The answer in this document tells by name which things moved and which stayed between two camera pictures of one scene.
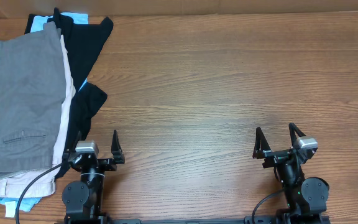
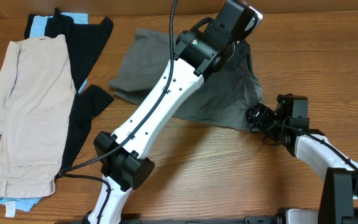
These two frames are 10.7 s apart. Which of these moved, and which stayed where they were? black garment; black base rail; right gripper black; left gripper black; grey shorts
Moved: left gripper black; grey shorts; right gripper black
Stayed: black base rail; black garment
